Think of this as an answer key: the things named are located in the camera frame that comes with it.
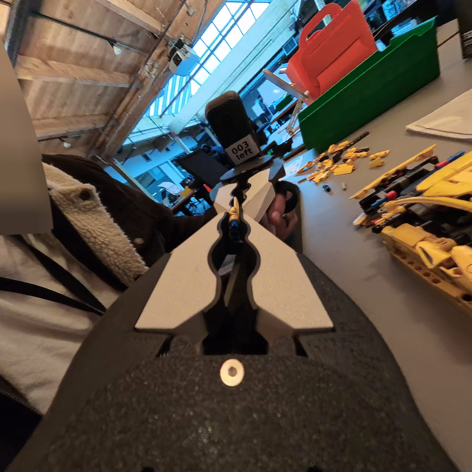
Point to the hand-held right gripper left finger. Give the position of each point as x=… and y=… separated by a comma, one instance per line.
x=177, y=295

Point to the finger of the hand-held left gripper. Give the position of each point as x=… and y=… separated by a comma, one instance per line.
x=224, y=197
x=260, y=195

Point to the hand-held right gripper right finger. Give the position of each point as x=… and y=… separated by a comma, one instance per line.
x=291, y=295

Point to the yellow connector brick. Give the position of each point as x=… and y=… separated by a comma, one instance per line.
x=233, y=212

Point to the small blue pin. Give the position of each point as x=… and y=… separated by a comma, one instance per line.
x=233, y=228

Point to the yellow toy brick car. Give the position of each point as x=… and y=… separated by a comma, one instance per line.
x=424, y=239

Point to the instruction booklet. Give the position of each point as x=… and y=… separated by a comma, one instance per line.
x=442, y=118

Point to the grey desk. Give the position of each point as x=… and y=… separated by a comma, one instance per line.
x=350, y=258

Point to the person's left hand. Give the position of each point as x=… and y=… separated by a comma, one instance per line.
x=284, y=225

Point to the yellow printed leaflet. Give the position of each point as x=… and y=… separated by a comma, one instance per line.
x=294, y=164

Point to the wooden articulated stand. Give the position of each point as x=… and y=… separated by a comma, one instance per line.
x=280, y=79

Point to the white hanging ceiling unit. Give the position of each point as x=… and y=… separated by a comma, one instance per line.
x=179, y=57

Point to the pile of yellow bricks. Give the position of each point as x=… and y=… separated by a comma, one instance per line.
x=344, y=169

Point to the person's fleece-lined jacket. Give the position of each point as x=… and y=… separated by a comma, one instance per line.
x=92, y=221

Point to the black long brick beam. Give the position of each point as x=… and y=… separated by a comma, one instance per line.
x=357, y=138

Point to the red plastic tote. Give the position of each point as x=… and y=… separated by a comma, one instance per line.
x=332, y=55

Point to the green storage bin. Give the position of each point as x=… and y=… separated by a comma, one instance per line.
x=368, y=96

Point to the person's white sweater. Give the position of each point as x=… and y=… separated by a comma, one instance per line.
x=37, y=350

